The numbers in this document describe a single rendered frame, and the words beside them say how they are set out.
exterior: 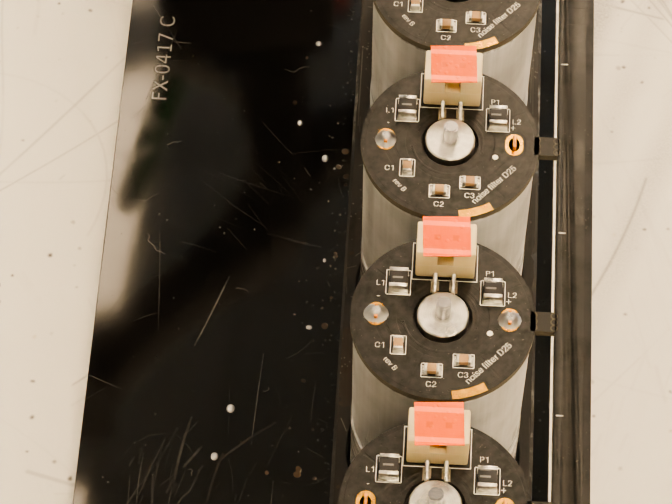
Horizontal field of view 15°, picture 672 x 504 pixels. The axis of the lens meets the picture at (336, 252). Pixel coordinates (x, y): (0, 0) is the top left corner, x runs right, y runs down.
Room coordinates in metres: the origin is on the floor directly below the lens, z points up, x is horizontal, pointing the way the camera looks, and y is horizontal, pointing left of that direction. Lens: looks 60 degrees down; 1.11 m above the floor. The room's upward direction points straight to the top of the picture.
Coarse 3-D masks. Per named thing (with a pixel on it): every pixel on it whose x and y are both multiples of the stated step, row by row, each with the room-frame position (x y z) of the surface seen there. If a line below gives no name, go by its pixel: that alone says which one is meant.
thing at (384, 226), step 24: (456, 120) 0.20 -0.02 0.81; (432, 144) 0.19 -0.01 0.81; (456, 144) 0.19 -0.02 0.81; (528, 192) 0.19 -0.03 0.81; (384, 216) 0.19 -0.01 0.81; (408, 216) 0.18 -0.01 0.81; (504, 216) 0.18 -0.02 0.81; (384, 240) 0.19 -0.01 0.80; (408, 240) 0.18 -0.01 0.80; (480, 240) 0.18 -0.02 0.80; (504, 240) 0.18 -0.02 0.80
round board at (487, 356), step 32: (384, 256) 0.17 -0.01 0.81; (480, 256) 0.17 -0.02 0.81; (384, 288) 0.17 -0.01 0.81; (416, 288) 0.17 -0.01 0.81; (448, 288) 0.17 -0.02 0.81; (480, 288) 0.17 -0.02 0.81; (512, 288) 0.17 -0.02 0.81; (352, 320) 0.16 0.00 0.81; (480, 320) 0.16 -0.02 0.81; (384, 352) 0.16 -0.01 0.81; (416, 352) 0.16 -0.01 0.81; (448, 352) 0.16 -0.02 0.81; (480, 352) 0.16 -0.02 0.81; (512, 352) 0.16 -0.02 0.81; (384, 384) 0.16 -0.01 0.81; (416, 384) 0.16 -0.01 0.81; (448, 384) 0.16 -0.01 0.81; (480, 384) 0.16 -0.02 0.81
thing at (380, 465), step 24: (384, 432) 0.15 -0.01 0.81; (480, 432) 0.15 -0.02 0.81; (360, 456) 0.14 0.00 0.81; (384, 456) 0.14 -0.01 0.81; (480, 456) 0.14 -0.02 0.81; (504, 456) 0.14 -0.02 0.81; (360, 480) 0.14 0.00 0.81; (384, 480) 0.14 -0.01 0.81; (408, 480) 0.14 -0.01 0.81; (456, 480) 0.14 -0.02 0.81; (480, 480) 0.14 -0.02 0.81; (504, 480) 0.14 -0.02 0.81
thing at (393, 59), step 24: (456, 0) 0.22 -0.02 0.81; (384, 24) 0.22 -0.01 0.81; (384, 48) 0.22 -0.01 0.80; (408, 48) 0.21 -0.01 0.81; (504, 48) 0.21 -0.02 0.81; (528, 48) 0.22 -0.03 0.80; (384, 72) 0.22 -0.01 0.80; (408, 72) 0.21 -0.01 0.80; (504, 72) 0.21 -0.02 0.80; (528, 72) 0.22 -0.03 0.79
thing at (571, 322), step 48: (576, 0) 0.22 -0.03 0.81; (576, 48) 0.21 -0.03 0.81; (576, 96) 0.20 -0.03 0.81; (576, 144) 0.19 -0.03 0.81; (576, 192) 0.19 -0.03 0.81; (576, 240) 0.18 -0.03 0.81; (576, 288) 0.17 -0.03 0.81; (576, 336) 0.16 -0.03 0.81; (576, 384) 0.16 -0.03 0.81; (576, 432) 0.15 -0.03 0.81; (576, 480) 0.14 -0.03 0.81
